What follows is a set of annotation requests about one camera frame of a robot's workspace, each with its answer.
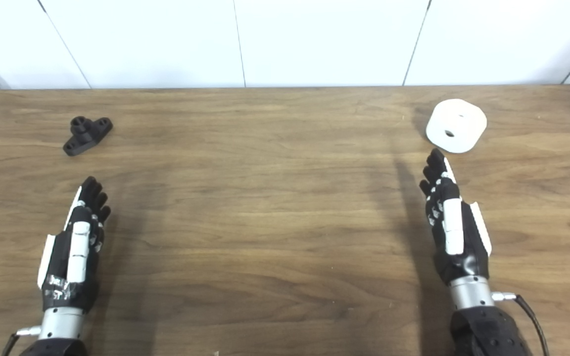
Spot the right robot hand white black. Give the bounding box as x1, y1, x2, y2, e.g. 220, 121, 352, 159
419, 148, 492, 286

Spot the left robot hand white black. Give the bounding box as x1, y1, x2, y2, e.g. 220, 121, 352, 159
37, 176, 112, 313

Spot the round white plastic piece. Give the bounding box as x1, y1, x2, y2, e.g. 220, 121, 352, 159
426, 98, 488, 154

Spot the black plastic holder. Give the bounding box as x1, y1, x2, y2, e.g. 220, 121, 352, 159
63, 116, 114, 157

